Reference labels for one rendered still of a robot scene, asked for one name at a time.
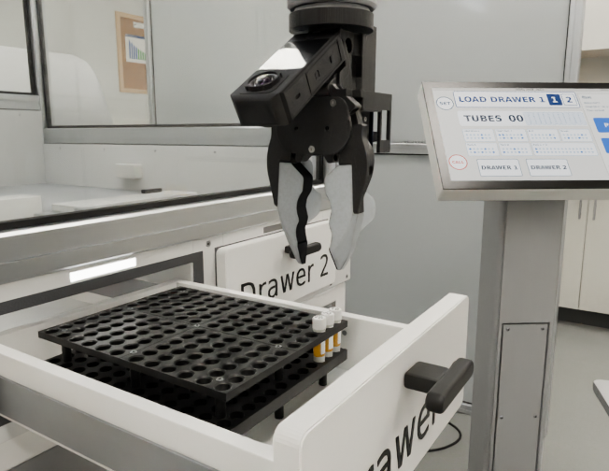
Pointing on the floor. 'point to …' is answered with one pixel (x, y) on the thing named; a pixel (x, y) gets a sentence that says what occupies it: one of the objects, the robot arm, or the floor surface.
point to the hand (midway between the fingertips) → (316, 253)
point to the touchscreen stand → (515, 333)
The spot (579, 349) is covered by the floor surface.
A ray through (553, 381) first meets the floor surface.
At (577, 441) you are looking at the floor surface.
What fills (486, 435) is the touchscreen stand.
